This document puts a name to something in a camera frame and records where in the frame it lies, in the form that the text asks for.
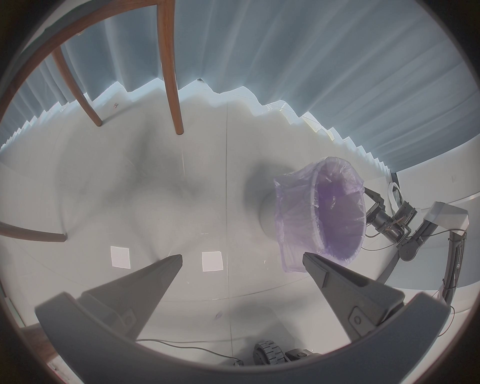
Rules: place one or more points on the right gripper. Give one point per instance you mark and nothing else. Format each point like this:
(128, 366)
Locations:
(384, 223)

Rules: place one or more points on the white cushioned wooden chair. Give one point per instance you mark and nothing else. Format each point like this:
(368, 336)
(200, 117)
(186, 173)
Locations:
(170, 75)

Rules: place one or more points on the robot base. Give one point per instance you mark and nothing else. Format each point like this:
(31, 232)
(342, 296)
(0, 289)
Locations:
(268, 352)

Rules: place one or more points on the purple plastic bag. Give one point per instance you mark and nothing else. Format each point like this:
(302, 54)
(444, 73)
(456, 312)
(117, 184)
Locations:
(337, 210)

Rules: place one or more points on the white trash bin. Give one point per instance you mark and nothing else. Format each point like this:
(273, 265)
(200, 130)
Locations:
(268, 221)

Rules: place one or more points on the white curtain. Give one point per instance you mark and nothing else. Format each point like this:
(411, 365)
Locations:
(300, 56)

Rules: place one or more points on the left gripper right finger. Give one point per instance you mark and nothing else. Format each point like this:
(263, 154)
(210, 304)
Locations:
(360, 296)

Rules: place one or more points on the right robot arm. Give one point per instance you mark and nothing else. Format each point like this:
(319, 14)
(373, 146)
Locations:
(446, 215)

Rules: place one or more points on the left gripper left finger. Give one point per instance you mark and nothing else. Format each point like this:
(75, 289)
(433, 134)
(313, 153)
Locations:
(138, 292)

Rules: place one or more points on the white hoop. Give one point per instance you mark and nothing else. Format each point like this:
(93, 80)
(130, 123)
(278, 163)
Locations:
(401, 198)

